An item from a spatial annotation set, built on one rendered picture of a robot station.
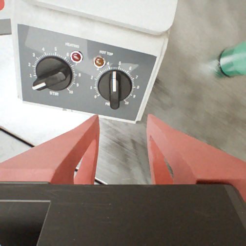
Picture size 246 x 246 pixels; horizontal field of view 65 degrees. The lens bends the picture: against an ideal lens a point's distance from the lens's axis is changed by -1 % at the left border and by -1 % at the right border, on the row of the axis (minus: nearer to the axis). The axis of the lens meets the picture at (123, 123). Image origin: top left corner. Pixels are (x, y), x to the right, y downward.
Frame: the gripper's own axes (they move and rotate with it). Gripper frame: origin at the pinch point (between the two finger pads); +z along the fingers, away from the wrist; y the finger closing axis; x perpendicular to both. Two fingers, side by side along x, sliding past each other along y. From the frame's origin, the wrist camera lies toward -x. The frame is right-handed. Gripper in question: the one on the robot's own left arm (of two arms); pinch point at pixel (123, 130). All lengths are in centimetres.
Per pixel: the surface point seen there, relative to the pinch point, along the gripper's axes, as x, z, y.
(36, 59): -2.2, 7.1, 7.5
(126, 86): 0.2, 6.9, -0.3
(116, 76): -1.2, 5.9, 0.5
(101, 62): -2.0, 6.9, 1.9
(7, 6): -5.8, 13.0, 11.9
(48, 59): -2.4, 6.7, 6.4
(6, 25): -4.1, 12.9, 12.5
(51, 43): -3.6, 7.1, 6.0
